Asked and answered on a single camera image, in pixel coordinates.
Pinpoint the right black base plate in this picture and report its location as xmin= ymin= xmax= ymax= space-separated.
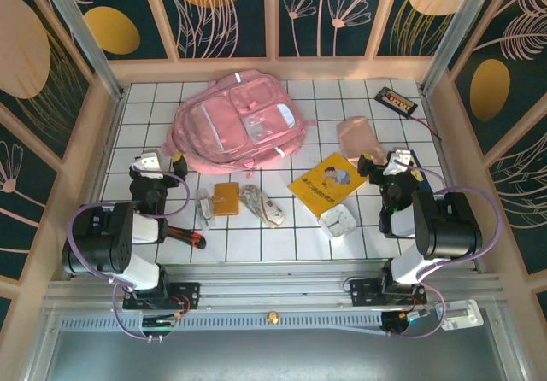
xmin=349 ymin=277 xmax=428 ymax=308

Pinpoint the orange square pad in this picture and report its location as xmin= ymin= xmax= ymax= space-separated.
xmin=212 ymin=182 xmax=241 ymax=218

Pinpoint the red black wire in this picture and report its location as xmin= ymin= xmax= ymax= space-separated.
xmin=405 ymin=114 xmax=444 ymax=143

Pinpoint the slotted grey cable duct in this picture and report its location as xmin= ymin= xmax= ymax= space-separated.
xmin=57 ymin=312 xmax=385 ymax=331

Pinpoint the black controller board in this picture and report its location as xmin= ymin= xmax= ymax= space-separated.
xmin=140 ymin=312 xmax=183 ymax=330
xmin=379 ymin=310 xmax=431 ymax=335

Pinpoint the patterned fabric pencil pouch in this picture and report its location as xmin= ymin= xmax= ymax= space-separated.
xmin=238 ymin=184 xmax=286 ymax=229

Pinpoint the aluminium frame post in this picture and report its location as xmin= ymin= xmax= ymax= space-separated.
xmin=420 ymin=0 xmax=502 ymax=97
xmin=36 ymin=0 xmax=126 ymax=101

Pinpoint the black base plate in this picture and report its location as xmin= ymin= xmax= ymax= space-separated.
xmin=122 ymin=281 xmax=201 ymax=312
xmin=349 ymin=277 xmax=428 ymax=308

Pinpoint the yellow picture book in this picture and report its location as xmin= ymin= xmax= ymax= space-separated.
xmin=288 ymin=152 xmax=371 ymax=220

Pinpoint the black board with yellow connectors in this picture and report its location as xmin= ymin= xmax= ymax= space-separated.
xmin=374 ymin=86 xmax=419 ymax=120

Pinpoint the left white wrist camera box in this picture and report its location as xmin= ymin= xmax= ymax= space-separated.
xmin=132 ymin=151 xmax=162 ymax=172

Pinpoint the rose gold pouch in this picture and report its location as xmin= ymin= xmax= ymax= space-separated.
xmin=336 ymin=115 xmax=385 ymax=169

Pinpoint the clear plastic case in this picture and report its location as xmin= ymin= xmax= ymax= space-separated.
xmin=194 ymin=187 xmax=216 ymax=231

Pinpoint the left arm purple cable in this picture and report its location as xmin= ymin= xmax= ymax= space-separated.
xmin=68 ymin=170 xmax=191 ymax=343

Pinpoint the clear acrylic block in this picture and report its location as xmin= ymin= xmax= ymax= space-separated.
xmin=435 ymin=299 xmax=485 ymax=331

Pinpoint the orange black utility knife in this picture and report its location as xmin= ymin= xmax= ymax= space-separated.
xmin=164 ymin=225 xmax=208 ymax=250

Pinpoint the aluminium mounting rail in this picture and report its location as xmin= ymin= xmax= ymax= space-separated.
xmin=42 ymin=261 xmax=502 ymax=314

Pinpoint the pink school backpack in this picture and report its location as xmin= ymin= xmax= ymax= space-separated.
xmin=161 ymin=67 xmax=318 ymax=180

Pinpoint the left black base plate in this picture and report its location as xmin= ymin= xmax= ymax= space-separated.
xmin=122 ymin=281 xmax=201 ymax=312

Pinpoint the white square alarm clock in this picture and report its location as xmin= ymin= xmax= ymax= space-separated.
xmin=318 ymin=203 xmax=358 ymax=240

